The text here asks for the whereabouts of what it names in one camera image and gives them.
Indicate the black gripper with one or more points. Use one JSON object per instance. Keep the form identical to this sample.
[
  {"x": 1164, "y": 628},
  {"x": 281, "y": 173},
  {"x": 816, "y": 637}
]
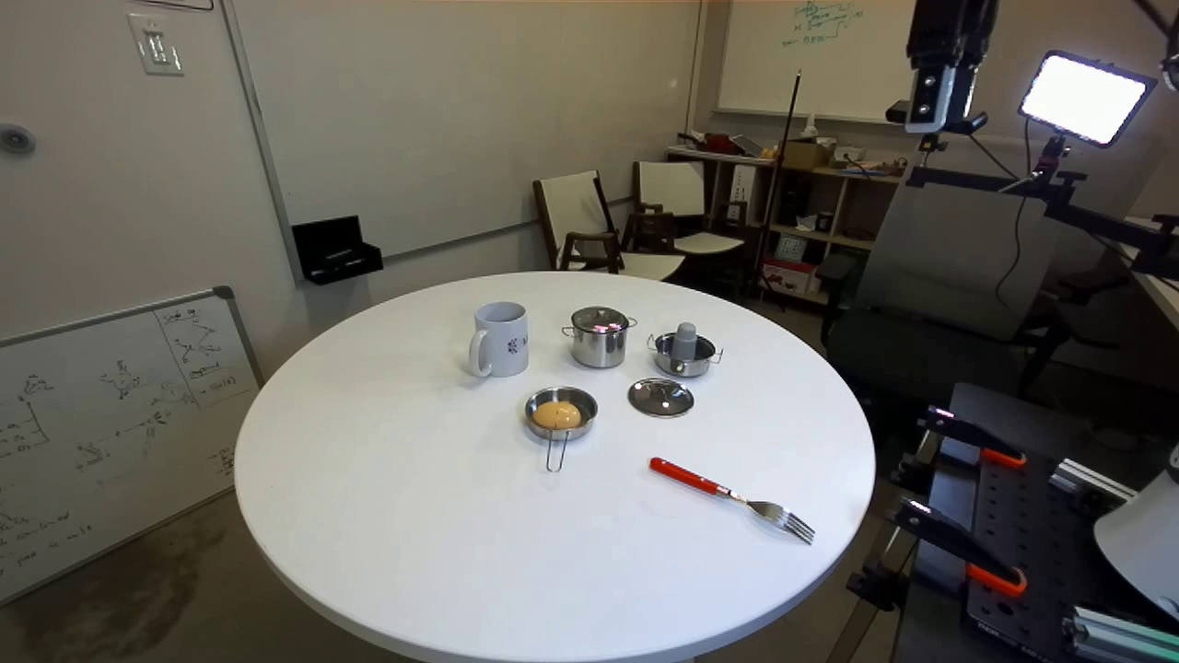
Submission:
[{"x": 956, "y": 30}]

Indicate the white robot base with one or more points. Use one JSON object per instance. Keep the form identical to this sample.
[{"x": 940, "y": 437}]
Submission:
[{"x": 1149, "y": 541}]

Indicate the wooden shelf unit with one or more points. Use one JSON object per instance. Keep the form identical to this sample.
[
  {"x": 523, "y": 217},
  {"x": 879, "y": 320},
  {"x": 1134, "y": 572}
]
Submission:
[{"x": 849, "y": 206}]

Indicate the LED light panel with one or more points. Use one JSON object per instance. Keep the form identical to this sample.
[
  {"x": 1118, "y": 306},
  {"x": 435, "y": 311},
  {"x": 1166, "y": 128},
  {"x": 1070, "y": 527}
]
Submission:
[{"x": 1085, "y": 99}]

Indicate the cardboard box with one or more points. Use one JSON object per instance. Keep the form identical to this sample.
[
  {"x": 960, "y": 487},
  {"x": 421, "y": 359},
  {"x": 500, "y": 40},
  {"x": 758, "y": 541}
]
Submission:
[{"x": 809, "y": 153}]

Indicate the dark wooden stick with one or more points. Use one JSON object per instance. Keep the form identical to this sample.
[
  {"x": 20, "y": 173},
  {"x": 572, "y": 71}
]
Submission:
[{"x": 794, "y": 111}]

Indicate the white wooden chair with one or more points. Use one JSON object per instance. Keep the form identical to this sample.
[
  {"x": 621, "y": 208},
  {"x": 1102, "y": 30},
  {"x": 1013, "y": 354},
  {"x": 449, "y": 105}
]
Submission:
[
  {"x": 669, "y": 186},
  {"x": 572, "y": 213}
]

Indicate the small steel pot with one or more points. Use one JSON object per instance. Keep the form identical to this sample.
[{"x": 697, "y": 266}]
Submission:
[{"x": 709, "y": 359}]

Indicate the small steel bowl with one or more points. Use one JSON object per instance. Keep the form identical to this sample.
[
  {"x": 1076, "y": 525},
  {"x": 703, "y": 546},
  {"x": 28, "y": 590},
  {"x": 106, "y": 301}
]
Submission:
[{"x": 660, "y": 397}]

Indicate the tall steel pot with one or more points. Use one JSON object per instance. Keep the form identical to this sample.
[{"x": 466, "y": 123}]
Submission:
[{"x": 599, "y": 349}]

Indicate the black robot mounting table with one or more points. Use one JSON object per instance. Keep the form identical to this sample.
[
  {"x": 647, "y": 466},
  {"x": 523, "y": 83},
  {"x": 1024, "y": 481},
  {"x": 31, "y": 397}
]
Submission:
[{"x": 1043, "y": 527}]

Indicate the small steel pan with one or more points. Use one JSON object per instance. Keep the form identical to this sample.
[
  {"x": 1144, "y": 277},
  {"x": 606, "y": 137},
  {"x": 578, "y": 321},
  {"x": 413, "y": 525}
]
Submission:
[{"x": 588, "y": 413}]

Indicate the orange food piece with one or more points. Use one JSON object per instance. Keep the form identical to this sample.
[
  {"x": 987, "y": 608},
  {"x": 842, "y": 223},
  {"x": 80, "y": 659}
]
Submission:
[{"x": 558, "y": 413}]

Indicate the white mug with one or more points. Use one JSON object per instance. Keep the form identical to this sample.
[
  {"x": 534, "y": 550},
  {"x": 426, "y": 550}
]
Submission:
[{"x": 503, "y": 342}]

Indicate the leaning whiteboard with writing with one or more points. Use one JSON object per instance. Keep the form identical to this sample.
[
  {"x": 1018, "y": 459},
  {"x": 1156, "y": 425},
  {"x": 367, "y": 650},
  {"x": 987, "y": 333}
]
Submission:
[{"x": 111, "y": 419}]

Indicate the black camera on boom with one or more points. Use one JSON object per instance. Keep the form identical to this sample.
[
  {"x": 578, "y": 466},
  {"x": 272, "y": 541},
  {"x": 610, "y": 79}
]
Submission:
[{"x": 896, "y": 115}]

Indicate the small wall whiteboard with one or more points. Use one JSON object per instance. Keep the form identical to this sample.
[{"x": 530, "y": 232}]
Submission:
[{"x": 836, "y": 68}]

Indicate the silver aluminium rail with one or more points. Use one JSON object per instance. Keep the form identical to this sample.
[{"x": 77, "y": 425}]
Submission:
[{"x": 1094, "y": 481}]

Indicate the green tinted aluminium rail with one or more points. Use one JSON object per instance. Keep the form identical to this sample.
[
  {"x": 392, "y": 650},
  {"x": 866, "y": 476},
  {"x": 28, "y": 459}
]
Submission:
[{"x": 1118, "y": 637}]

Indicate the white light switch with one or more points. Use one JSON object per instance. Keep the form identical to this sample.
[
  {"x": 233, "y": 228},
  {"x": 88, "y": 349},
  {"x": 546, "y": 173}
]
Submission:
[{"x": 157, "y": 46}]

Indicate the round wall fixture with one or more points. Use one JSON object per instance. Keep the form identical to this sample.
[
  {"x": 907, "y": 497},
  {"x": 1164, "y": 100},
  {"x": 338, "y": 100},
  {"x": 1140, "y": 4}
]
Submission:
[{"x": 18, "y": 143}]

